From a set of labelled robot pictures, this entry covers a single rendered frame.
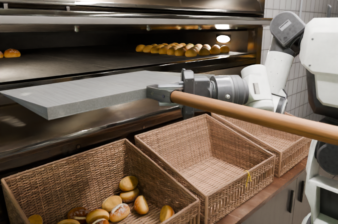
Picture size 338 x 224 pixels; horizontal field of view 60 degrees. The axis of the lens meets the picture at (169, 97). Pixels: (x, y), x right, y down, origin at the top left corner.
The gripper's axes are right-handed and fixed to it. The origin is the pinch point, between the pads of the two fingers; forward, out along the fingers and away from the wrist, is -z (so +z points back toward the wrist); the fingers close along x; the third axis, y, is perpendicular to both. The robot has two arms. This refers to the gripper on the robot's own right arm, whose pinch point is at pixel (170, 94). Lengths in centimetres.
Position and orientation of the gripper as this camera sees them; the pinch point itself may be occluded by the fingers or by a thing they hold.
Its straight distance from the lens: 73.3
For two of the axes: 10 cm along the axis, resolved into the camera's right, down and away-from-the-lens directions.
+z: 9.9, -0.4, 1.5
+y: 1.5, 2.4, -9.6
